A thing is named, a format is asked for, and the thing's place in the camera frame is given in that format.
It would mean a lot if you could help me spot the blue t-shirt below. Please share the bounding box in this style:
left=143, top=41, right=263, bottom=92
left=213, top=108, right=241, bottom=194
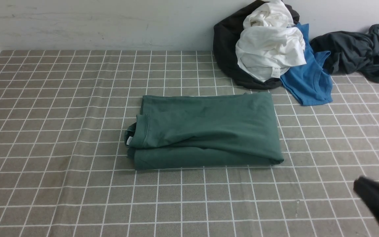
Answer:
left=280, top=23, right=333, bottom=106

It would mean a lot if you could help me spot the white crumpled shirt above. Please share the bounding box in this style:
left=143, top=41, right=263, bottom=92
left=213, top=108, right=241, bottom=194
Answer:
left=236, top=0, right=306, bottom=82

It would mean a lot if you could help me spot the green long-sleeve top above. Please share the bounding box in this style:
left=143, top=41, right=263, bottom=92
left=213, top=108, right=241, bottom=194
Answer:
left=124, top=92, right=284, bottom=171

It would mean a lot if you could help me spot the dark grey crumpled garment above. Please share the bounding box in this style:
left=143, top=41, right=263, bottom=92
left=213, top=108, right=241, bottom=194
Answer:
left=310, top=24, right=379, bottom=83

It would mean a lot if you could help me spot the grey checked tablecloth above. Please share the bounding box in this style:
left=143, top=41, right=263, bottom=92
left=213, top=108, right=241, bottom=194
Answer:
left=0, top=50, right=379, bottom=237

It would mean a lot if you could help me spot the black garment under white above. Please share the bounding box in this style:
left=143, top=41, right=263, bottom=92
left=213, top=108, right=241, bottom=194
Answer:
left=213, top=0, right=300, bottom=90

